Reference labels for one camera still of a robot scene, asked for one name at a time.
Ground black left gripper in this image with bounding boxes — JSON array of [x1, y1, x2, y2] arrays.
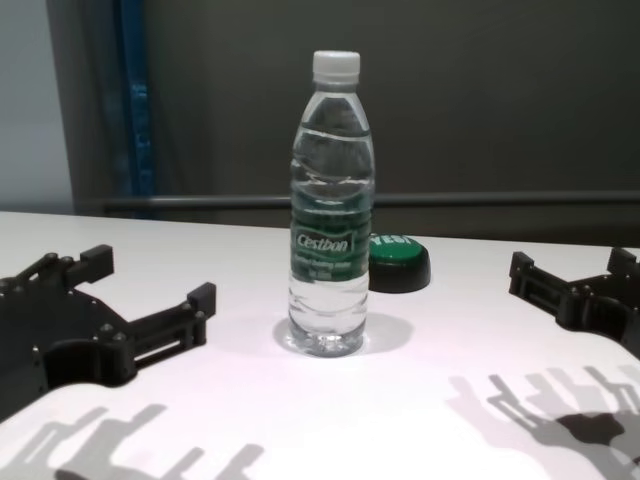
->
[[0, 243, 217, 422]]

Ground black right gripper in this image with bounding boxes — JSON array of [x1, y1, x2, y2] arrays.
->
[[508, 247, 640, 362]]

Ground clear water bottle green label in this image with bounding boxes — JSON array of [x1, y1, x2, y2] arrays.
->
[[287, 49, 376, 359]]

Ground green YES button black base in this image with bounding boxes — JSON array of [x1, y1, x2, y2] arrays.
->
[[368, 232, 432, 294]]

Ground thin grey horizontal rail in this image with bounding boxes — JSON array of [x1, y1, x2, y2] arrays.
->
[[102, 191, 640, 215]]

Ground blue vertical post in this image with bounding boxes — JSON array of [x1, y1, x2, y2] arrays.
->
[[125, 0, 159, 197]]

